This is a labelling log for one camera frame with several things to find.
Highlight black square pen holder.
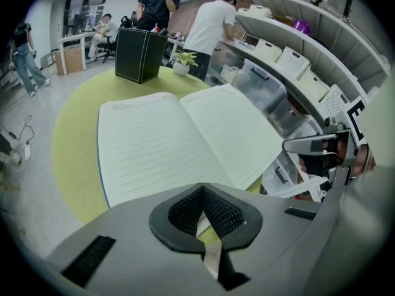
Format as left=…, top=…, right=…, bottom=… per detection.
left=114, top=27, right=169, bottom=84

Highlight white desk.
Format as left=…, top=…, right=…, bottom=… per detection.
left=57, top=31, right=97, bottom=76

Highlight white shelf unit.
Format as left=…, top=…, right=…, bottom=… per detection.
left=212, top=0, right=393, bottom=137

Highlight black floor cable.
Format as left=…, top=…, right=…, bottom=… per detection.
left=17, top=114, right=35, bottom=145

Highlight black computer monitor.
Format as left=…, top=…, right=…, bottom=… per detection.
left=72, top=13, right=88, bottom=31

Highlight brown cardboard box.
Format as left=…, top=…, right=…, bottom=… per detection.
left=53, top=47, right=85, bottom=76

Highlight white lined notebook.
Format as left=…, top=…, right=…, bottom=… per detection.
left=97, top=83, right=284, bottom=239

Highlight black office chair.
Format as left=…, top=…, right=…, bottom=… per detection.
left=96, top=35, right=118, bottom=64

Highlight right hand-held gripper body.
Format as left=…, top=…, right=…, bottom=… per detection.
left=323, top=96, right=378, bottom=194

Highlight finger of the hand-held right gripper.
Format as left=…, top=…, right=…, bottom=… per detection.
left=281, top=133, right=339, bottom=157
left=296, top=175, right=333, bottom=204

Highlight purple bowl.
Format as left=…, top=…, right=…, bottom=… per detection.
left=292, top=18, right=311, bottom=35

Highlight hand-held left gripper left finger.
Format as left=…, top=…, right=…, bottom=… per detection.
left=46, top=183, right=223, bottom=296

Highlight white lidded storage bin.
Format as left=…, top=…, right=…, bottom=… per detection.
left=237, top=4, right=274, bottom=20
left=254, top=38, right=283, bottom=63
left=298, top=69, right=331, bottom=102

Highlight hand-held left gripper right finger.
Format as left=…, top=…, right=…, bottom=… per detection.
left=202, top=182, right=324, bottom=296

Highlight small plant in white pot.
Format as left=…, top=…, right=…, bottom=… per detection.
left=171, top=51, right=199, bottom=76

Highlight clear plastic storage box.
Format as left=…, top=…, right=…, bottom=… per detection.
left=232, top=58, right=288, bottom=114
left=266, top=98, right=310, bottom=139
left=261, top=157, right=307, bottom=197

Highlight person's grey clothing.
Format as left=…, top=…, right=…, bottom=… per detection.
left=304, top=69, right=395, bottom=296

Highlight person's right forearm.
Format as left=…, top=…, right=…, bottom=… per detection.
left=351, top=148, right=379, bottom=179

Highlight white power strip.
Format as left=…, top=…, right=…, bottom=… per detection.
left=9, top=141, right=32, bottom=167

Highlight white perforated basket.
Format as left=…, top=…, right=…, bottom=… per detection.
left=275, top=46, right=311, bottom=80
left=318, top=84, right=351, bottom=118

